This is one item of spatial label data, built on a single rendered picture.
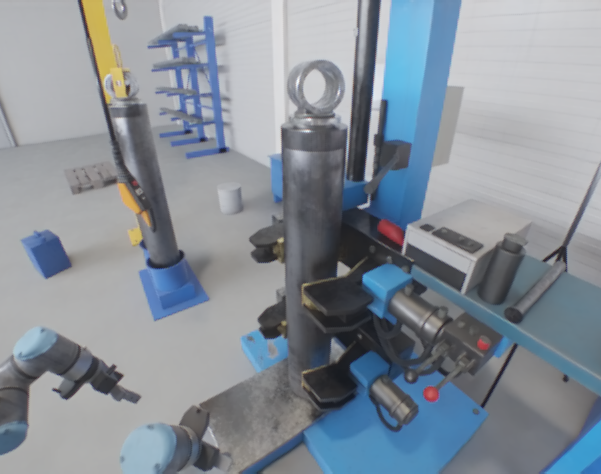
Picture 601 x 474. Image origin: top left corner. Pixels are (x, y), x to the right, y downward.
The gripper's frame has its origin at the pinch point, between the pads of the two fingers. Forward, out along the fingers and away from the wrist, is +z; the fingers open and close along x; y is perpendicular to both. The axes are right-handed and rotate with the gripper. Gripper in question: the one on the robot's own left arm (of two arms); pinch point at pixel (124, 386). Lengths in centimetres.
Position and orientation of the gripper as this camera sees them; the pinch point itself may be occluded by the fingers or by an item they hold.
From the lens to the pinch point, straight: 115.9
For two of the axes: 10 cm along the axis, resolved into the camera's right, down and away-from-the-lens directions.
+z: 3.3, 6.6, 6.7
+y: 5.4, -7.2, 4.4
